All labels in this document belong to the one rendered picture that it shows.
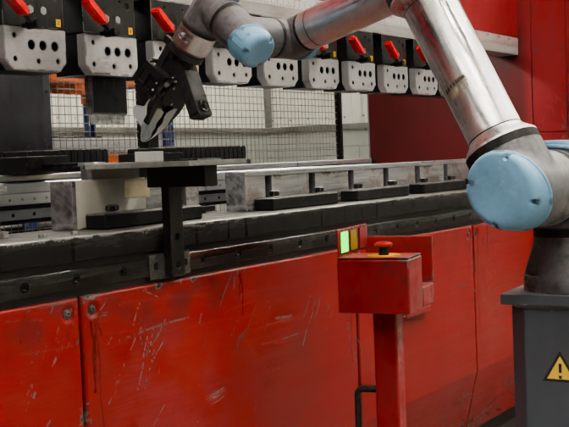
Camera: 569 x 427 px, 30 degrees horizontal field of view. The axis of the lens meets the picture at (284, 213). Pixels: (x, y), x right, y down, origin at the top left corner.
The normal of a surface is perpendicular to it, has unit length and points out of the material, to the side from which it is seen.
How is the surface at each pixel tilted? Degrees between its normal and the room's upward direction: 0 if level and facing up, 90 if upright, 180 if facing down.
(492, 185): 97
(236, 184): 90
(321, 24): 110
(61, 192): 90
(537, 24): 90
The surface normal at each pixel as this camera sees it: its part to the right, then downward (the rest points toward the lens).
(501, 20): 0.83, 0.00
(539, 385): -0.51, 0.07
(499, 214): -0.65, 0.17
